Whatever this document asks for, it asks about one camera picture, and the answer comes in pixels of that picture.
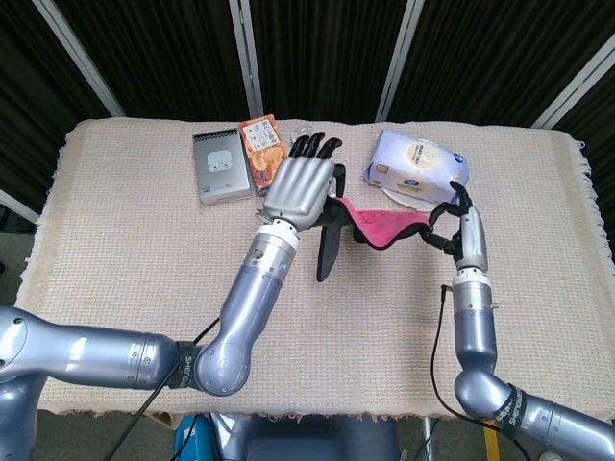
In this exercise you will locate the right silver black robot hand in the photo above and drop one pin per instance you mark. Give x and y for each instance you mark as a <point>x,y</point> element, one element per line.
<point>473,240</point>

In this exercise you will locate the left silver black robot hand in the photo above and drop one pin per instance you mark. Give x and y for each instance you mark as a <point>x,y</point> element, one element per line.
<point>298,192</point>

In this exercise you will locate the pink and black cloth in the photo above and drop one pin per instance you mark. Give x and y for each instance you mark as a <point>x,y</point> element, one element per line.
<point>379,223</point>

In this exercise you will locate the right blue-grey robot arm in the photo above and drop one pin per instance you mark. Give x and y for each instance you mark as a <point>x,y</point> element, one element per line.
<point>475,326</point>

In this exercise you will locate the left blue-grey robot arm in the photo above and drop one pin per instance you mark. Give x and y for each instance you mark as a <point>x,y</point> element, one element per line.
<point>250,298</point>

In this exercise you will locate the orange snack box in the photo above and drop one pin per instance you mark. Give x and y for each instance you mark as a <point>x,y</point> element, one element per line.
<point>259,144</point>

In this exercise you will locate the clear plastic water bottle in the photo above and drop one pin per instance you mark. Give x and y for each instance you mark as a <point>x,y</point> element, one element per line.
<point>302,130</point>

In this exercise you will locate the silver earbuds box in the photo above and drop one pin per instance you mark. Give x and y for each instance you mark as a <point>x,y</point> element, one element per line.
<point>221,168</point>

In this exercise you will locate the pale purple tissue pack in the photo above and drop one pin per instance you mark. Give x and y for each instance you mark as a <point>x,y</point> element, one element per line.
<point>413,158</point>

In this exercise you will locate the beige woven tablecloth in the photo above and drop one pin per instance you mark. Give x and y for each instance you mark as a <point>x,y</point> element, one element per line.
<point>144,264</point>

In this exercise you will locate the thin metal table leg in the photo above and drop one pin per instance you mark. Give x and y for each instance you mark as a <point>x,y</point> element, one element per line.
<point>426,439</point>

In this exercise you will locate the blue-grey robot torso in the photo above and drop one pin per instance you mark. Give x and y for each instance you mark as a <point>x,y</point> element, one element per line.
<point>312,442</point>

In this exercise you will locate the bright blue plastic part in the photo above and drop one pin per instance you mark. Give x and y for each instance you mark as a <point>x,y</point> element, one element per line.
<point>185,442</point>

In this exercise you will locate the white metal frame post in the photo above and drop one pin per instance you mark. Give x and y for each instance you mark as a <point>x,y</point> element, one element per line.
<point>77,48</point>
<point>246,48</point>
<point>399,57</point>
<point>576,81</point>
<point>19,205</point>

